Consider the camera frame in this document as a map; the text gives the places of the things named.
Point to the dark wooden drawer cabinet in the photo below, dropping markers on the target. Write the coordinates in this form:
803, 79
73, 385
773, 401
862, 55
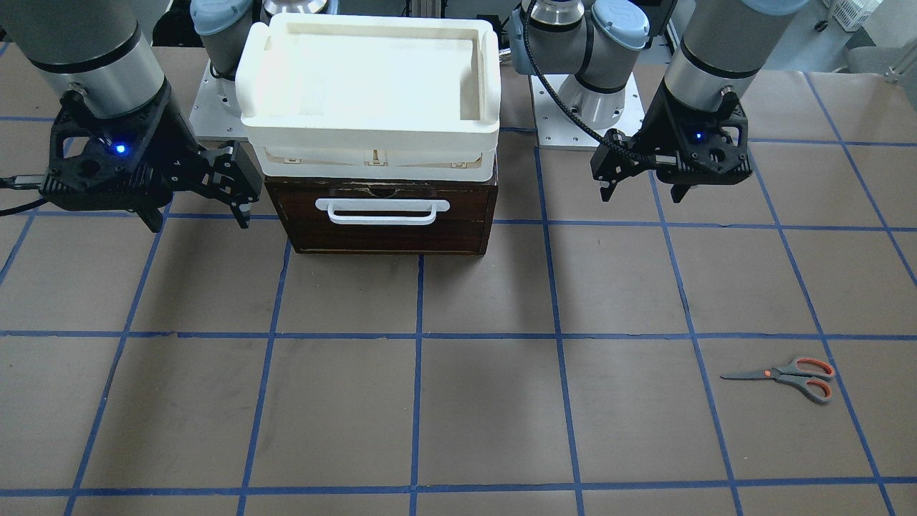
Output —
464, 229

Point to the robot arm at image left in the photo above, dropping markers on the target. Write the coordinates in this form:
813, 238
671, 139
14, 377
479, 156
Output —
96, 45

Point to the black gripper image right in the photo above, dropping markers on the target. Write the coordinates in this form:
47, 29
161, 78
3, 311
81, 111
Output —
658, 129

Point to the grey orange scissors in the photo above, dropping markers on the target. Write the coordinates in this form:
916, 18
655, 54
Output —
807, 374

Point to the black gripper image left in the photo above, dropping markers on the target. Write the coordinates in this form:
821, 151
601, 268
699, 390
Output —
174, 145

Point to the metal base plate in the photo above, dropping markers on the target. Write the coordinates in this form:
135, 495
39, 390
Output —
622, 110
215, 115

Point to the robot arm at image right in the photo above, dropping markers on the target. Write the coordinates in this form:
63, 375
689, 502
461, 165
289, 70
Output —
724, 46

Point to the white drawer handle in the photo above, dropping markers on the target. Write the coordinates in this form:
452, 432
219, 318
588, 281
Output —
382, 212

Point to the white plastic storage box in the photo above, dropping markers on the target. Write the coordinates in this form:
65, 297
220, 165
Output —
371, 97

